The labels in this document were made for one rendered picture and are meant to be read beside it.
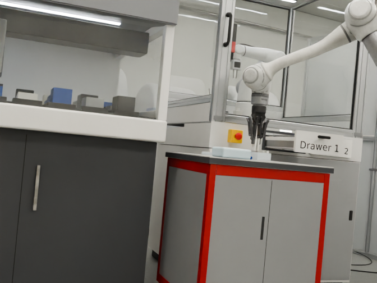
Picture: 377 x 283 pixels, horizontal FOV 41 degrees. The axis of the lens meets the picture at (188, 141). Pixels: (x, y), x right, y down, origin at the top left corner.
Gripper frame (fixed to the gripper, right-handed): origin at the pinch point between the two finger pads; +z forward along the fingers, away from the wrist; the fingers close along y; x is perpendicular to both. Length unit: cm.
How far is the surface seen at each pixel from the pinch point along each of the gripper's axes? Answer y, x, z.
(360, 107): 82, 12, -30
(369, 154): 191, 107, -5
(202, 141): -14.6, 31.7, 0.5
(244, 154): -28.0, -34.2, 5.4
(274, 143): 17.4, 7.7, -1.9
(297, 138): 14.4, -15.4, -4.6
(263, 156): 0.5, -7.2, 6.0
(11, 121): -120, 6, 1
